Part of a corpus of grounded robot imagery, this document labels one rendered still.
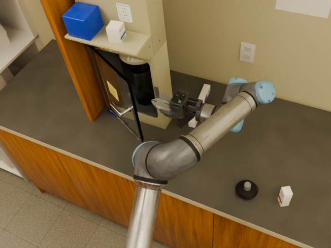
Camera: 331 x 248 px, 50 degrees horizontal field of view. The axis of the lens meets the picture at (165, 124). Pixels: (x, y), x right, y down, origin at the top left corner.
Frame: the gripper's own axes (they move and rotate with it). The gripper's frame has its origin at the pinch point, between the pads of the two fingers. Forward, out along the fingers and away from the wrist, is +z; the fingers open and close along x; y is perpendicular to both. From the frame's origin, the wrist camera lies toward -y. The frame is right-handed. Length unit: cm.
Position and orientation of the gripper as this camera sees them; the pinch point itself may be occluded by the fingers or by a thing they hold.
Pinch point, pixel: (154, 102)
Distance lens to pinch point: 141.9
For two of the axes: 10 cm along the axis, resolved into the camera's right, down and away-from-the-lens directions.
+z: -9.0, -2.8, 3.3
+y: -0.9, -6.2, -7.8
